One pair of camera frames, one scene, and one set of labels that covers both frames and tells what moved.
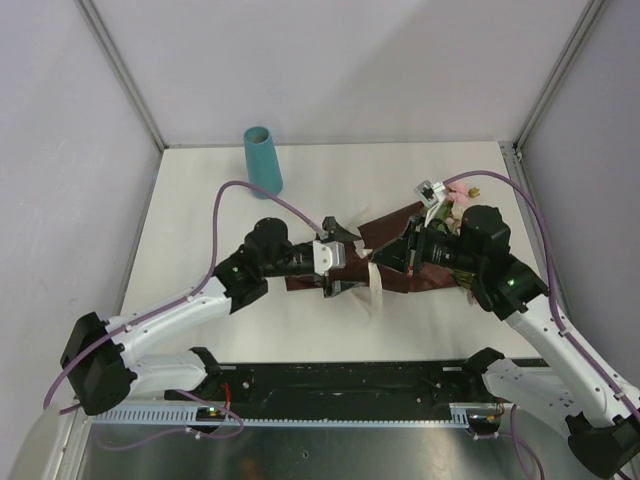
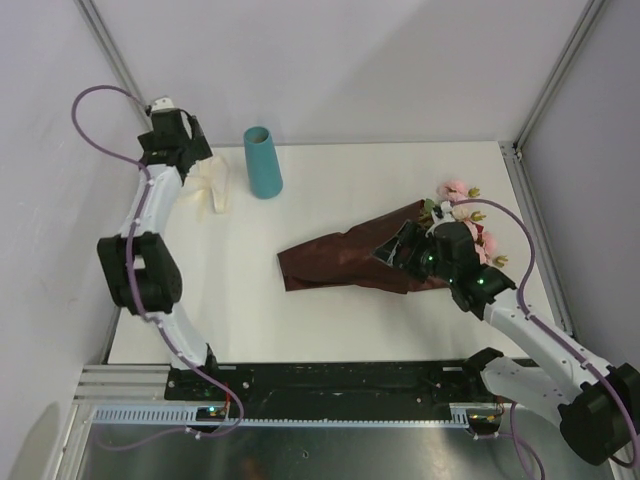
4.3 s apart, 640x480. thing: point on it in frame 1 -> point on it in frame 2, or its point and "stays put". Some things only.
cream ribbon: x=375 y=275 -> x=207 y=175
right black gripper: x=405 y=254 stays put
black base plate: x=335 y=391 stays put
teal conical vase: x=263 y=163 stays put
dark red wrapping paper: x=375 y=236 stays put
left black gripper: x=336 y=232 -> x=198 y=148
